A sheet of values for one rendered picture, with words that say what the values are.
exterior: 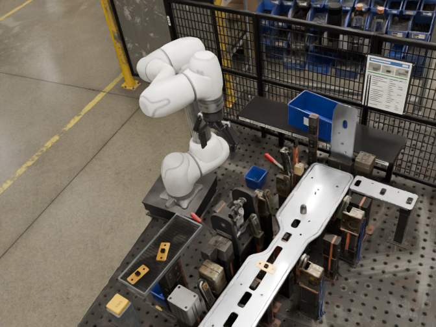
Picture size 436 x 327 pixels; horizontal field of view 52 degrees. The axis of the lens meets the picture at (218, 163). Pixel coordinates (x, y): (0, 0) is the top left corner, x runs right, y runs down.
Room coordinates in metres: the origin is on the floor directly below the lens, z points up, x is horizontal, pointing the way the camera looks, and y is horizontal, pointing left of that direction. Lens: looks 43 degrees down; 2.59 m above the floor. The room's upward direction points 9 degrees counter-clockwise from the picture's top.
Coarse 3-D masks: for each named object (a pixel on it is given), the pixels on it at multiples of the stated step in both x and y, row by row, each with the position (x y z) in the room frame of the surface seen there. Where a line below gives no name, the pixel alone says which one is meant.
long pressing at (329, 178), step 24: (312, 168) 1.58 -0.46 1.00; (312, 192) 1.42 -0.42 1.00; (336, 192) 1.40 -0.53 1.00; (288, 216) 1.30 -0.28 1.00; (312, 216) 1.28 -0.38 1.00; (312, 240) 1.15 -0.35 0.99; (288, 264) 1.05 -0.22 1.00; (240, 288) 0.98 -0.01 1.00; (264, 288) 0.96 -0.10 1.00; (216, 312) 0.89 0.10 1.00; (240, 312) 0.87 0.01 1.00; (264, 312) 0.86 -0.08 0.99
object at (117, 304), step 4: (116, 296) 0.93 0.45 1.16; (120, 296) 0.93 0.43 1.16; (112, 300) 0.91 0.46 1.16; (116, 300) 0.91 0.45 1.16; (120, 300) 0.91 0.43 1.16; (124, 300) 0.91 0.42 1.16; (108, 304) 0.90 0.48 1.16; (112, 304) 0.90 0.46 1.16; (116, 304) 0.89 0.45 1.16; (120, 304) 0.89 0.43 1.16; (124, 304) 0.89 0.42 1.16; (108, 308) 0.89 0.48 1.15; (112, 308) 0.88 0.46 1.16; (116, 308) 0.88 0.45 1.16; (120, 308) 0.88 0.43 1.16; (116, 312) 0.86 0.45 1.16; (120, 312) 0.87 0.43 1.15
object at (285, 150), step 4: (284, 148) 1.52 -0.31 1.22; (280, 152) 1.51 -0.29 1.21; (284, 152) 1.50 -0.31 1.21; (288, 152) 1.49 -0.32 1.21; (292, 152) 1.49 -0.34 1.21; (284, 156) 1.49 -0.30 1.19; (288, 156) 1.51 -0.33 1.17; (284, 160) 1.49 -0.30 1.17; (288, 160) 1.51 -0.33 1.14; (284, 164) 1.49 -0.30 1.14; (288, 164) 1.51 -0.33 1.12; (284, 168) 1.49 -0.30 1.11; (288, 168) 1.51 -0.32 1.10; (284, 172) 1.49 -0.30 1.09; (288, 172) 1.48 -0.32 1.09; (292, 172) 1.51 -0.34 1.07
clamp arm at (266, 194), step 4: (264, 192) 1.37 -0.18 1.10; (268, 192) 1.38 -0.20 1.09; (264, 196) 1.37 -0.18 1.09; (268, 196) 1.36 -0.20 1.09; (268, 200) 1.36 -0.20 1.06; (268, 204) 1.35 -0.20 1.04; (272, 204) 1.37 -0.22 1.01; (268, 208) 1.36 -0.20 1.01; (272, 208) 1.36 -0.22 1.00; (268, 212) 1.36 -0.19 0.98
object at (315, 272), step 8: (312, 264) 1.00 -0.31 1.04; (304, 272) 0.98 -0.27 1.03; (312, 272) 0.96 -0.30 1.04; (320, 272) 0.96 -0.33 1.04; (304, 280) 0.98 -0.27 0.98; (312, 280) 0.96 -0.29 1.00; (320, 280) 0.95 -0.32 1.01; (304, 288) 0.98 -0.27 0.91; (312, 288) 0.96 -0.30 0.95; (320, 288) 0.95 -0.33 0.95; (304, 296) 0.98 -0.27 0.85; (312, 296) 0.96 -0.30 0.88; (320, 296) 0.95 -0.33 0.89; (304, 304) 0.98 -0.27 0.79; (312, 304) 0.96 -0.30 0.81; (320, 304) 0.95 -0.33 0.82; (304, 312) 0.98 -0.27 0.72; (312, 312) 0.95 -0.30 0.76; (320, 312) 0.97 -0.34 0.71
